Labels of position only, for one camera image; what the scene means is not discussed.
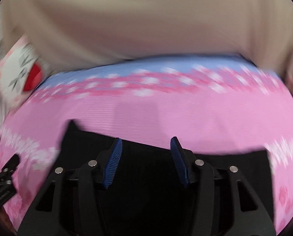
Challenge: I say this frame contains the black pants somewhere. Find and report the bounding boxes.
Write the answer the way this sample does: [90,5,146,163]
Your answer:
[56,121,274,235]

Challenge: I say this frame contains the person's left hand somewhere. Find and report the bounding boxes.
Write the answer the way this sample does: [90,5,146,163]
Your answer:
[0,207,16,234]

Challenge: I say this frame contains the white cartoon face pillow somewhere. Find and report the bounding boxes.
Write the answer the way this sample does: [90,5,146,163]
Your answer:
[0,38,45,111]

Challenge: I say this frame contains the pink rose bedsheet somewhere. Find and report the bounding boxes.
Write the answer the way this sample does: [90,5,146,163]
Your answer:
[0,56,293,232]

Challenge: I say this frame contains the large beige pillow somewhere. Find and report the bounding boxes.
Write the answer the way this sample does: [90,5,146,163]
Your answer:
[1,0,293,73]

